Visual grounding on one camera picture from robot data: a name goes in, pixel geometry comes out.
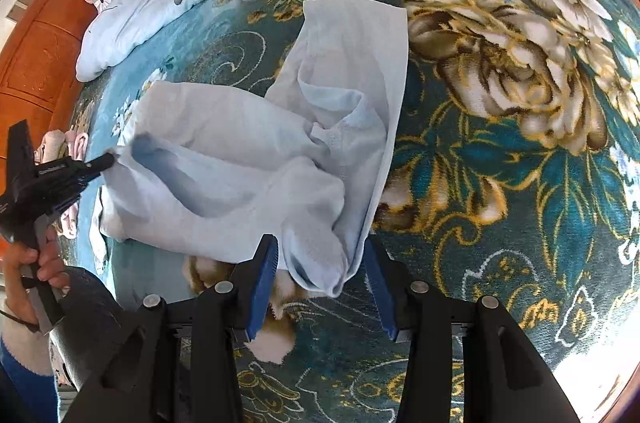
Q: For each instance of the light blue garment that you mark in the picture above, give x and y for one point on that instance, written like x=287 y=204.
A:
x=225 y=153

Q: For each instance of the person's left hand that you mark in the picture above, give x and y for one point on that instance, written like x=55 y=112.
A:
x=15 y=283

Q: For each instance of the dark grey cloth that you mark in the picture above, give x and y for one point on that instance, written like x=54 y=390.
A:
x=90 y=313

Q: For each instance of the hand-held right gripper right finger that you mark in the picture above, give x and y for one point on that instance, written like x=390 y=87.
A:
x=380 y=293

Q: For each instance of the teal floral blanket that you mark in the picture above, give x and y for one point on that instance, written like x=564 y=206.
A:
x=500 y=153

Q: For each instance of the person's left forearm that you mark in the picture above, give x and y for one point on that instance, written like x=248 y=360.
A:
x=25 y=378

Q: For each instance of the orange wooden headboard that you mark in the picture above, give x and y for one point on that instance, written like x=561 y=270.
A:
x=40 y=53

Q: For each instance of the pink clothes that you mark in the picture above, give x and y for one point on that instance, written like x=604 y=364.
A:
x=75 y=143

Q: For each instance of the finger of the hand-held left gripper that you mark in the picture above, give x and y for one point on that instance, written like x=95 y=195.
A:
x=100 y=163

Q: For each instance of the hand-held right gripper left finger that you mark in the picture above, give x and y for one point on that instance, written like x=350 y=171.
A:
x=265 y=283

